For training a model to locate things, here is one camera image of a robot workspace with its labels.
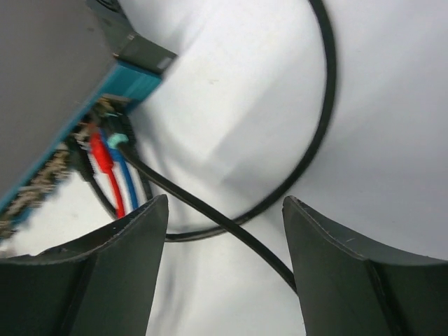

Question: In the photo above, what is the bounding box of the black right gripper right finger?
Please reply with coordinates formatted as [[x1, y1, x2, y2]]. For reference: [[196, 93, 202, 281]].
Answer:
[[282, 197, 447, 335]]

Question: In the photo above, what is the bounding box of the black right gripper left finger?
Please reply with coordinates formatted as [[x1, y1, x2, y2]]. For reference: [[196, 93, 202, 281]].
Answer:
[[1, 195, 169, 335]]

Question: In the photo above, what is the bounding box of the red ethernet cable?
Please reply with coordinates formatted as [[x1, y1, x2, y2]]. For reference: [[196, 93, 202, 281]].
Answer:
[[87, 132, 127, 220]]

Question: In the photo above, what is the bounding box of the blue ethernet cable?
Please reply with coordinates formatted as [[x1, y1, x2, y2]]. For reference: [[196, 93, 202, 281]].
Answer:
[[101, 129, 141, 213]]

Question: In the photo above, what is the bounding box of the black ethernet cable long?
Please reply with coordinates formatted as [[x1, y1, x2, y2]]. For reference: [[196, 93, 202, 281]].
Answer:
[[164, 0, 342, 243]]

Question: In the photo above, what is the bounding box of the dark network switch box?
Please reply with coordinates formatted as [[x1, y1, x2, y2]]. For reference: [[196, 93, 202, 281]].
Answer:
[[1, 1, 176, 239]]

